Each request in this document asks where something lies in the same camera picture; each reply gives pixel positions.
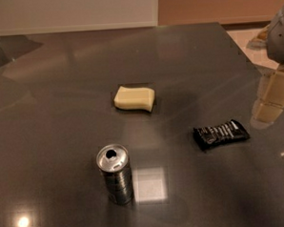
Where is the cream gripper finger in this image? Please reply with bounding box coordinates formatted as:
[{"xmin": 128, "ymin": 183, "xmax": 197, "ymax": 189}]
[{"xmin": 251, "ymin": 67, "xmax": 284, "ymax": 129}]

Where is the black rxbar chocolate wrapper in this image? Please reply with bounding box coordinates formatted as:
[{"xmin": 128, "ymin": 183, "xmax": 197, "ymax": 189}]
[{"xmin": 193, "ymin": 119, "xmax": 250, "ymax": 152}]

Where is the yellow sponge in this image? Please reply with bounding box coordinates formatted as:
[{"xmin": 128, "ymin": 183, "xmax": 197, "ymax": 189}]
[{"xmin": 113, "ymin": 86, "xmax": 155, "ymax": 113}]

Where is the silver black drink can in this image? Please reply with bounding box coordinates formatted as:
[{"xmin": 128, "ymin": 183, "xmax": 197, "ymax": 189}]
[{"xmin": 96, "ymin": 143, "xmax": 133, "ymax": 205}]

